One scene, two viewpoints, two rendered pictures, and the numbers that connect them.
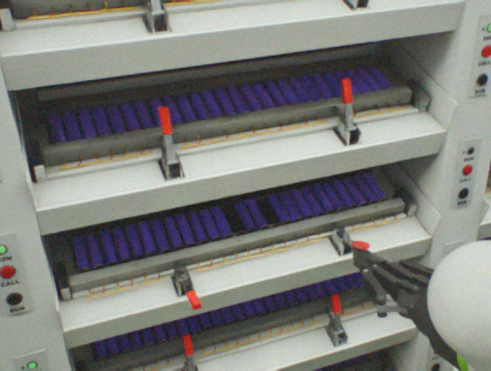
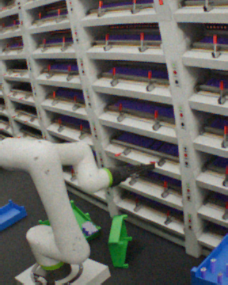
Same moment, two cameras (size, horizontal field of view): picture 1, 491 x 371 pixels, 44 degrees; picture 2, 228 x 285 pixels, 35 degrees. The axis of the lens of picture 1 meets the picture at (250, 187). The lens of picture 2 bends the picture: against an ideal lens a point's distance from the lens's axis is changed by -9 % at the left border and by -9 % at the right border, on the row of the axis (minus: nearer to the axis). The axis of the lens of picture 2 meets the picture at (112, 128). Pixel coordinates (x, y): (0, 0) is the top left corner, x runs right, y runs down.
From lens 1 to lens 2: 181 cm
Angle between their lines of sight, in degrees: 68
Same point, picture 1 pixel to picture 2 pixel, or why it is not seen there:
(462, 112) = (180, 133)
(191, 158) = (127, 119)
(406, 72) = not seen: hidden behind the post
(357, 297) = (178, 189)
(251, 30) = (125, 90)
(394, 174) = not seen: hidden behind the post
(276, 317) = (157, 181)
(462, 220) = (189, 174)
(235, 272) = (138, 156)
